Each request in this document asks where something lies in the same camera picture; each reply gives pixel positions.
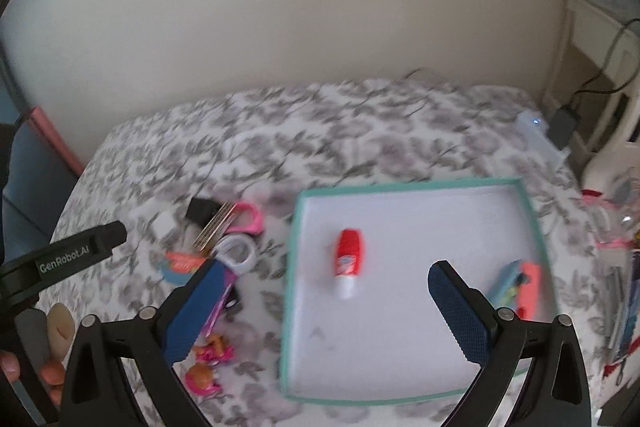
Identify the white plastic basket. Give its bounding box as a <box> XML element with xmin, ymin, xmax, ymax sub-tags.
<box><xmin>580</xmin><ymin>82</ymin><xmax>640</xmax><ymax>192</ymax></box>

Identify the pink white crochet cloth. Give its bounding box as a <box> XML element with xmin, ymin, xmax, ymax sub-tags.
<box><xmin>582</xmin><ymin>187</ymin><xmax>640</xmax><ymax>373</ymax></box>

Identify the black charger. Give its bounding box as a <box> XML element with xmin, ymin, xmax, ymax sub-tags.
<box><xmin>547</xmin><ymin>104</ymin><xmax>581</xmax><ymax>150</ymax></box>

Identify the teal-rimmed white box lid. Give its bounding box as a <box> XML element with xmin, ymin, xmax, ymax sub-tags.
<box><xmin>277</xmin><ymin>177</ymin><xmax>561</xmax><ymax>405</ymax></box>

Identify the coral wedge toy piece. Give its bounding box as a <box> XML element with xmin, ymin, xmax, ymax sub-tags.
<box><xmin>515</xmin><ymin>261</ymin><xmax>542</xmax><ymax>320</ymax></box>

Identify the black cable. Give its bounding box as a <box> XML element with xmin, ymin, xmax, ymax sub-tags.
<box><xmin>575</xmin><ymin>86</ymin><xmax>640</xmax><ymax>98</ymax></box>
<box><xmin>570</xmin><ymin>18</ymin><xmax>640</xmax><ymax>105</ymax></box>

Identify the beige tape roll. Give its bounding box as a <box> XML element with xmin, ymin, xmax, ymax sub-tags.
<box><xmin>46</xmin><ymin>304</ymin><xmax>76</xmax><ymax>360</ymax></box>

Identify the black holder with metal strips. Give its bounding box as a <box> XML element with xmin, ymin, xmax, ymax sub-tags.
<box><xmin>186</xmin><ymin>197</ymin><xmax>236</xmax><ymax>254</ymax></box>

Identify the brown toy dog pink base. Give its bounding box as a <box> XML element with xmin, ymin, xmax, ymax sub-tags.
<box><xmin>185</xmin><ymin>364</ymin><xmax>223</xmax><ymax>395</ymax></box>

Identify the orange blue card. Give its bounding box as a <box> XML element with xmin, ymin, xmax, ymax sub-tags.
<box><xmin>162</xmin><ymin>251</ymin><xmax>208</xmax><ymax>285</ymax></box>

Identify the red white glue bottle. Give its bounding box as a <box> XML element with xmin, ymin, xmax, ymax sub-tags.
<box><xmin>334</xmin><ymin>228</ymin><xmax>368</xmax><ymax>300</ymax></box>

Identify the person's left hand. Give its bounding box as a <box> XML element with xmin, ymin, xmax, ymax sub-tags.
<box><xmin>0</xmin><ymin>352</ymin><xmax>67</xmax><ymax>400</ymax></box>

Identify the white wooden furniture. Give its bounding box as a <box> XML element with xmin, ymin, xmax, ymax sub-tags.
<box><xmin>545</xmin><ymin>0</ymin><xmax>640</xmax><ymax>158</ymax></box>

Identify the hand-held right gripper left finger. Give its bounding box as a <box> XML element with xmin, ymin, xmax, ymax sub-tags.
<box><xmin>60</xmin><ymin>259</ymin><xmax>231</xmax><ymax>427</ymax></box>

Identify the pink bar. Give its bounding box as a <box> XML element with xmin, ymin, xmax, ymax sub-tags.
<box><xmin>20</xmin><ymin>107</ymin><xmax>86</xmax><ymax>178</ymax></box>

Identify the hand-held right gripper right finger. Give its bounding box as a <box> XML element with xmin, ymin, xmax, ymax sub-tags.
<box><xmin>427</xmin><ymin>260</ymin><xmax>593</xmax><ymax>427</ymax></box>

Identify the white power strip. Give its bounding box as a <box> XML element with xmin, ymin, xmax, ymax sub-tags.
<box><xmin>515</xmin><ymin>109</ymin><xmax>571</xmax><ymax>168</ymax></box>

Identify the blue furniture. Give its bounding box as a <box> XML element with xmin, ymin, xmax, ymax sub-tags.
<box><xmin>0</xmin><ymin>122</ymin><xmax>81</xmax><ymax>258</ymax></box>

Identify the dark phone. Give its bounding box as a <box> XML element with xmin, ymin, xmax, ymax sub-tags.
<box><xmin>607</xmin><ymin>252</ymin><xmax>640</xmax><ymax>358</ymax></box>

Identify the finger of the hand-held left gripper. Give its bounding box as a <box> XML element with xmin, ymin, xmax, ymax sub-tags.
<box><xmin>92</xmin><ymin>222</ymin><xmax>128</xmax><ymax>258</ymax></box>

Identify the white smart watch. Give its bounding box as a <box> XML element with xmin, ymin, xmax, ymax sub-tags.
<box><xmin>210</xmin><ymin>234</ymin><xmax>258</xmax><ymax>275</ymax></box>

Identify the pink purple packet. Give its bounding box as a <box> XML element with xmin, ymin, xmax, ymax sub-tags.
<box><xmin>202</xmin><ymin>267</ymin><xmax>238</xmax><ymax>335</ymax></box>

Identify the light blue curved toy piece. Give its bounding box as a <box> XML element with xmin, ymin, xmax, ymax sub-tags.
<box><xmin>487</xmin><ymin>259</ymin><xmax>526</xmax><ymax>308</ymax></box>

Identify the brown toy dog pink vest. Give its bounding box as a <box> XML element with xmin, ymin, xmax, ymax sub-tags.
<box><xmin>195</xmin><ymin>334</ymin><xmax>236</xmax><ymax>365</ymax></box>

